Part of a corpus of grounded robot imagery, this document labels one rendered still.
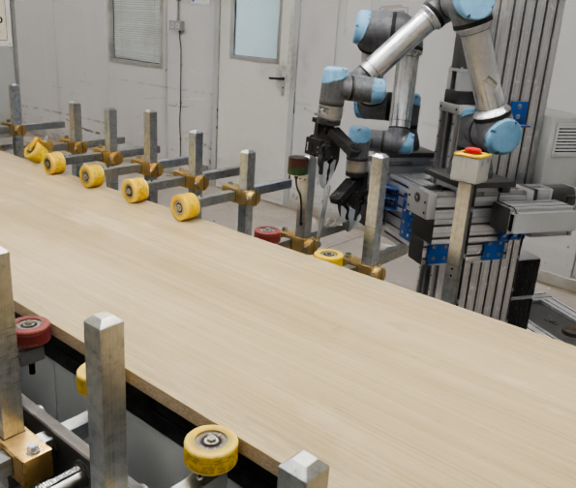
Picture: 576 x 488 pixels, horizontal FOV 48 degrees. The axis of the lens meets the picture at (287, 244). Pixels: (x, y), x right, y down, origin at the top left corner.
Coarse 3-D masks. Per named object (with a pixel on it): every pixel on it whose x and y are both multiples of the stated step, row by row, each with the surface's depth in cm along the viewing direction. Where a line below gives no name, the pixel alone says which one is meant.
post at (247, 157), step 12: (240, 156) 208; (252, 156) 207; (240, 168) 209; (252, 168) 209; (240, 180) 210; (252, 180) 210; (240, 204) 212; (240, 216) 214; (252, 216) 215; (240, 228) 215
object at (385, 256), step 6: (396, 246) 205; (402, 246) 205; (384, 252) 199; (390, 252) 199; (396, 252) 202; (402, 252) 205; (384, 258) 197; (390, 258) 200; (396, 258) 203; (348, 264) 186; (354, 270) 185
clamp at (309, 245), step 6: (282, 234) 202; (288, 234) 200; (294, 234) 201; (294, 240) 199; (300, 240) 197; (306, 240) 197; (312, 240) 197; (294, 246) 200; (300, 246) 198; (306, 246) 196; (312, 246) 197; (300, 252) 198; (306, 252) 197; (312, 252) 198
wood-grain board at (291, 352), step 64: (0, 192) 215; (64, 192) 220; (64, 256) 163; (128, 256) 166; (192, 256) 169; (256, 256) 172; (64, 320) 129; (128, 320) 131; (192, 320) 132; (256, 320) 134; (320, 320) 136; (384, 320) 138; (448, 320) 140; (192, 384) 109; (256, 384) 111; (320, 384) 112; (384, 384) 113; (448, 384) 115; (512, 384) 116; (256, 448) 94; (320, 448) 95; (384, 448) 96; (448, 448) 97; (512, 448) 98
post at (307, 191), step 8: (312, 160) 191; (312, 168) 192; (312, 176) 193; (304, 184) 193; (312, 184) 194; (304, 192) 193; (312, 192) 195; (304, 200) 194; (312, 200) 196; (304, 208) 195; (312, 208) 197; (296, 216) 197; (304, 216) 195; (312, 216) 198; (296, 224) 198; (304, 224) 196; (296, 232) 199; (304, 232) 197
